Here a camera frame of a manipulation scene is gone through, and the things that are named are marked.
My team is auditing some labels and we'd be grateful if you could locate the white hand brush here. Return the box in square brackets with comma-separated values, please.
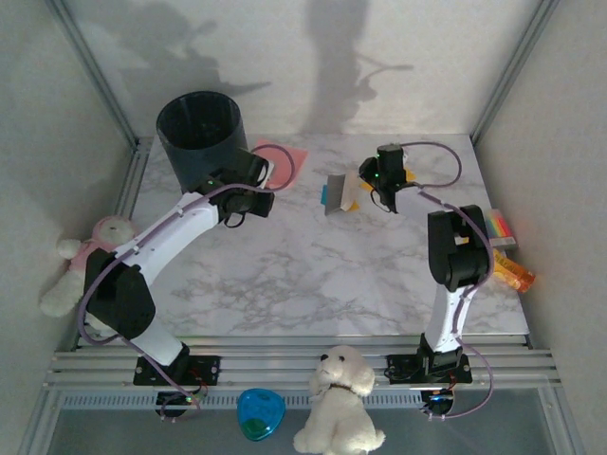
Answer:
[323, 171, 376, 218]

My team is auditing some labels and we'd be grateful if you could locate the pink plastic dustpan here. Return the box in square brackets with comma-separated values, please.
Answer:
[253, 137, 309, 191]

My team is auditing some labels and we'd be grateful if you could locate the dark blue waste bin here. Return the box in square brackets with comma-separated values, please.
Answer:
[156, 90, 250, 195]

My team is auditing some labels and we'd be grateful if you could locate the box of coloured chalks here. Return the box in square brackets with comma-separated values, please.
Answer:
[483, 208, 519, 250]

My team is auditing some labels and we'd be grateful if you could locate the white bear plush pink hoodie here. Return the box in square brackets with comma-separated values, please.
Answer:
[38, 215, 141, 319]

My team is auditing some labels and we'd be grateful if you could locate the orange snack packet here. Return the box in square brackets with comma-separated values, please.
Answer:
[492, 250, 537, 294]

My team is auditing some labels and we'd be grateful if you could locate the white plush dog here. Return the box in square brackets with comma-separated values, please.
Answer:
[292, 344, 386, 455]

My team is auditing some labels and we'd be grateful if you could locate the blue heart-shaped plastic box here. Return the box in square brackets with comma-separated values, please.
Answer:
[235, 388, 286, 443]

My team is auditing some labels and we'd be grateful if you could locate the grey perforated strip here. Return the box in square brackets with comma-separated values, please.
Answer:
[61, 391, 428, 411]

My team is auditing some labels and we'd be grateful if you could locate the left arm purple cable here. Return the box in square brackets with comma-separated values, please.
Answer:
[78, 144, 298, 423]

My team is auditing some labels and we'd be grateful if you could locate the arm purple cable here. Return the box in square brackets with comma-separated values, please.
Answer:
[78, 144, 298, 423]
[400, 140, 497, 423]

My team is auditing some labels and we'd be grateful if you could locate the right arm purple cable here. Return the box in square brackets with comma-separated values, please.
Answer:
[400, 140, 497, 423]

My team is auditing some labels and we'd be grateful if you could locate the aluminium side rail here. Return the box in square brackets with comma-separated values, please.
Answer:
[113, 136, 156, 219]

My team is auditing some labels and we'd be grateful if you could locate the aluminium frame post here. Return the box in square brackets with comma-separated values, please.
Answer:
[469, 0, 563, 146]
[45, 0, 142, 151]

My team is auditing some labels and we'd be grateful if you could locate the aluminium mounting rail bed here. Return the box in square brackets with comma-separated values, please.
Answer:
[45, 335, 563, 392]

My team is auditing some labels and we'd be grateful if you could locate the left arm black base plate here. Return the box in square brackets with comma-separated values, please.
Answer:
[134, 355, 222, 386]

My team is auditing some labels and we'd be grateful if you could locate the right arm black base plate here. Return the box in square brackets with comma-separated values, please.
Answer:
[386, 354, 473, 385]

